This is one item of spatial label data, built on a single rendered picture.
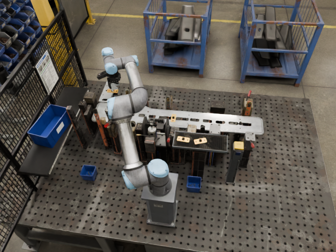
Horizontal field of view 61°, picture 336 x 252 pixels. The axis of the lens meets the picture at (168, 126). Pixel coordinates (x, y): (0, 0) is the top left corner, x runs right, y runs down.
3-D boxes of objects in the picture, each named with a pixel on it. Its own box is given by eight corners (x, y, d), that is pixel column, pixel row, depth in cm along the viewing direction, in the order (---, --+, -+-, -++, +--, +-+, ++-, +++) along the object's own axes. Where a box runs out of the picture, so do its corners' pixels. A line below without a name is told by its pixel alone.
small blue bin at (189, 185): (200, 182, 227) (201, 177, 221) (200, 194, 221) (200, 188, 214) (187, 181, 229) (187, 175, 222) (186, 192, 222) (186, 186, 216)
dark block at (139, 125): (148, 155, 246) (143, 122, 214) (146, 162, 242) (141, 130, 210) (142, 154, 247) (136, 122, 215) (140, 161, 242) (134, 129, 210)
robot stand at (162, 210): (174, 228, 205) (173, 202, 174) (146, 223, 207) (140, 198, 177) (178, 201, 218) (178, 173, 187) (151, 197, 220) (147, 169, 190)
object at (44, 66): (59, 78, 247) (47, 47, 223) (49, 96, 232) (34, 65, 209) (57, 78, 247) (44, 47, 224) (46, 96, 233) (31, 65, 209)
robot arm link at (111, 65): (122, 63, 183) (119, 53, 190) (104, 67, 182) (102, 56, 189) (123, 73, 189) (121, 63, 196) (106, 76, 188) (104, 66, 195)
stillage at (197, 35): (164, 29, 504) (161, -28, 432) (209, 32, 493) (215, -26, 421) (149, 73, 428) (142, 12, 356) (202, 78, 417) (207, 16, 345)
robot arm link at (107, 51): (101, 54, 187) (100, 47, 193) (104, 68, 196) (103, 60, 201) (113, 52, 188) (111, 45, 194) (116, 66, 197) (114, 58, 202)
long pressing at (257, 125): (262, 115, 233) (262, 114, 232) (264, 137, 219) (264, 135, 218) (98, 102, 249) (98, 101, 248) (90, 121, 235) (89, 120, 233)
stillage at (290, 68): (238, 36, 484) (248, -23, 412) (287, 38, 475) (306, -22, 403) (239, 83, 407) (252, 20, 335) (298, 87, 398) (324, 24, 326)
